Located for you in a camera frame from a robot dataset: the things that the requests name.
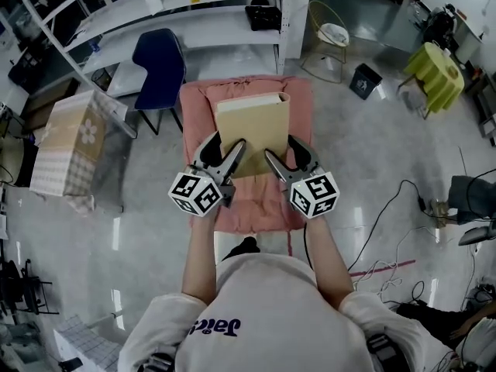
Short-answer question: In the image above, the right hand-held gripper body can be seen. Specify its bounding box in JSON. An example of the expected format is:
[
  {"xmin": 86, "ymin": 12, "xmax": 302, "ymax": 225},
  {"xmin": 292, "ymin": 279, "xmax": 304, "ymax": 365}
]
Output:
[{"xmin": 284, "ymin": 164, "xmax": 342, "ymax": 220}]

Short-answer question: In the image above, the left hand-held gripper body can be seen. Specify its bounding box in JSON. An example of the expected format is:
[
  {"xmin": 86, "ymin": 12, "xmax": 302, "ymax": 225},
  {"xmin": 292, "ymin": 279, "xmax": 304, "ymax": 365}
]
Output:
[{"xmin": 167, "ymin": 160, "xmax": 237, "ymax": 219}]

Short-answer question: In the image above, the tan hardcover book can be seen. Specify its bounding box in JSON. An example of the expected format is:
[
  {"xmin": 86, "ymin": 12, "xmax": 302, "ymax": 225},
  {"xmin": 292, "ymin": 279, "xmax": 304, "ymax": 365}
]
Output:
[{"xmin": 214, "ymin": 91, "xmax": 291, "ymax": 180}]

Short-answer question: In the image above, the person's right forearm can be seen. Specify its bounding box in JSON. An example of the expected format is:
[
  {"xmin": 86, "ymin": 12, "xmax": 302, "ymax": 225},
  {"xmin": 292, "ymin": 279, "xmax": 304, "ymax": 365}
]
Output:
[{"xmin": 303, "ymin": 215, "xmax": 356, "ymax": 312}]

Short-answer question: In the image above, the person's left forearm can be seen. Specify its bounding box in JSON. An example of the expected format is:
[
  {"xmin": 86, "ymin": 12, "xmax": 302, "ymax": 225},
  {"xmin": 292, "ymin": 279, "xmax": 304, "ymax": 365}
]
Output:
[{"xmin": 181, "ymin": 209, "xmax": 219, "ymax": 306}]

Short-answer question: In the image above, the pink quilted cushion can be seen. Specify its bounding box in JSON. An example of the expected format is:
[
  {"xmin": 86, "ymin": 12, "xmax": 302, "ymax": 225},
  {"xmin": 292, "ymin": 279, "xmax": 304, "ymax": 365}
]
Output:
[{"xmin": 178, "ymin": 74, "xmax": 316, "ymax": 236}]

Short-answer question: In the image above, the person's black trouser leg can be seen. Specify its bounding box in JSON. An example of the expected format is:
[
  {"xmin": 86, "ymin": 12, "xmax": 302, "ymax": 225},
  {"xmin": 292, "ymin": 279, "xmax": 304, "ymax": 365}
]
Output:
[{"xmin": 222, "ymin": 236, "xmax": 262, "ymax": 264}]

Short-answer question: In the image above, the dark blue chair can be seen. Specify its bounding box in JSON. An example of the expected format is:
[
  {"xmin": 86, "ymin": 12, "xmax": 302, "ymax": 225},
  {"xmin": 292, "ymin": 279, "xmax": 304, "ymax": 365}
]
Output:
[{"xmin": 131, "ymin": 28, "xmax": 188, "ymax": 136}]

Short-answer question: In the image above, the black trash bin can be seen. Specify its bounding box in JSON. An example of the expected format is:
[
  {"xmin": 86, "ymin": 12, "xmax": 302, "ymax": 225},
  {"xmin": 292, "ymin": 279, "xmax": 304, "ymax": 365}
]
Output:
[{"xmin": 349, "ymin": 63, "xmax": 384, "ymax": 102}]

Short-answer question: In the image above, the person's white sweatshirt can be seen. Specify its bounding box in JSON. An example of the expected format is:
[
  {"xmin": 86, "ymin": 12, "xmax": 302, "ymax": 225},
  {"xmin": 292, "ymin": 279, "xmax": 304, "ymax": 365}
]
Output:
[{"xmin": 117, "ymin": 253, "xmax": 453, "ymax": 372}]

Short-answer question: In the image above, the white metal shelf unit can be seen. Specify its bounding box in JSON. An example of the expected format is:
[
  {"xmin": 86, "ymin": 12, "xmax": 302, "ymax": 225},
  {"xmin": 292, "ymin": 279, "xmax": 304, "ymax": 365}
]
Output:
[{"xmin": 14, "ymin": 0, "xmax": 296, "ymax": 106}]

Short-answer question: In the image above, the cloth-covered cardboard box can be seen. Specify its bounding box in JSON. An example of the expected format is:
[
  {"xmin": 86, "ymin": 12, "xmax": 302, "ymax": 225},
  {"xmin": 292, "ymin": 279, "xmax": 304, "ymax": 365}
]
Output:
[{"xmin": 29, "ymin": 88, "xmax": 129, "ymax": 217}]

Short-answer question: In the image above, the black bag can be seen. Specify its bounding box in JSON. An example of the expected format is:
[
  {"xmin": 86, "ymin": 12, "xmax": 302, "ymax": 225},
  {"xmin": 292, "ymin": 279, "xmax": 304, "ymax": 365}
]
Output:
[{"xmin": 244, "ymin": 0, "xmax": 282, "ymax": 32}]

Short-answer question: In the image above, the yellow-green cloth table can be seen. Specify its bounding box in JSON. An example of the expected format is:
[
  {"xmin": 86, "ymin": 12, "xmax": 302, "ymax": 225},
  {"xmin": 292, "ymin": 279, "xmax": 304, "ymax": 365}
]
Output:
[{"xmin": 397, "ymin": 41, "xmax": 466, "ymax": 120}]

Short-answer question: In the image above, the grid patterned white sheet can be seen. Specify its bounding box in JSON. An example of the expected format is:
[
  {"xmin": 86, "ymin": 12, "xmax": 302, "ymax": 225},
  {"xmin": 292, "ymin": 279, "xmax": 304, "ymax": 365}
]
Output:
[{"xmin": 53, "ymin": 313, "xmax": 122, "ymax": 372}]

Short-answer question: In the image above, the black machine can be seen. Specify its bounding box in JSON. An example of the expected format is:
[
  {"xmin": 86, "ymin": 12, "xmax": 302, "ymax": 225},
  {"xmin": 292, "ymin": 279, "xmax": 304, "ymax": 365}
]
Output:
[{"xmin": 423, "ymin": 3, "xmax": 459, "ymax": 47}]

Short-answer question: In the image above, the white desk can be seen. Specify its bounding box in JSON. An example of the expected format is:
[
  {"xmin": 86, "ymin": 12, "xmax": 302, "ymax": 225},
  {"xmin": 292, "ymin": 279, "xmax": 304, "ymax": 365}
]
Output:
[{"xmin": 452, "ymin": 9, "xmax": 486, "ymax": 66}]

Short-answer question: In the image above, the black power cable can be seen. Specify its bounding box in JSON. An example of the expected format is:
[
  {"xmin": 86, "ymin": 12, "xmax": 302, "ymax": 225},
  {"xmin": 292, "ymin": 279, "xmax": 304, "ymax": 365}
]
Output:
[{"xmin": 347, "ymin": 179, "xmax": 428, "ymax": 273}]

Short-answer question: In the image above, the white cable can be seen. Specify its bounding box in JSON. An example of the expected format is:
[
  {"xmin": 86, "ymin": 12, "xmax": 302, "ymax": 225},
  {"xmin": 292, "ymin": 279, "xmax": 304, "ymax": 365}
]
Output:
[{"xmin": 353, "ymin": 259, "xmax": 405, "ymax": 306}]

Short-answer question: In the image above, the gold wire chair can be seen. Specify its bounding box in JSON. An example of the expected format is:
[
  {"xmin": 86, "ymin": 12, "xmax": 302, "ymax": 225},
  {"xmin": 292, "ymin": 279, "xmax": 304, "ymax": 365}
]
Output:
[{"xmin": 301, "ymin": 0, "xmax": 351, "ymax": 85}]

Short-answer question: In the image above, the black wire wastebasket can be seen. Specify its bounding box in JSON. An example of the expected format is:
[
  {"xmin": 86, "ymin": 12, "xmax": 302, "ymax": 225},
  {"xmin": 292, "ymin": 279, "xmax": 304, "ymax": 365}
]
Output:
[{"xmin": 90, "ymin": 67, "xmax": 114, "ymax": 92}]

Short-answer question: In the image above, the black harness strap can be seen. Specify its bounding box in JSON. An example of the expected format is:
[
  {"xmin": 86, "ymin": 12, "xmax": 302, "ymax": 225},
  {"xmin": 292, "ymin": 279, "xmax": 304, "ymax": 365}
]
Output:
[
  {"xmin": 142, "ymin": 352, "xmax": 176, "ymax": 372},
  {"xmin": 365, "ymin": 332, "xmax": 408, "ymax": 372}
]

